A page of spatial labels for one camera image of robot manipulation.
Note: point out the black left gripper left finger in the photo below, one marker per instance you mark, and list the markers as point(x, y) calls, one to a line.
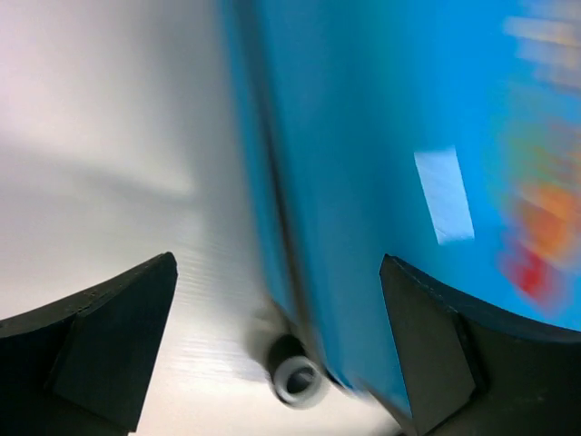
point(82, 365)

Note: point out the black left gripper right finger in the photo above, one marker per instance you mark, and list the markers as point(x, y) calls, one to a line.
point(472, 368)

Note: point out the blue suitcase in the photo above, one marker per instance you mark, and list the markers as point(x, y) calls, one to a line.
point(403, 128)

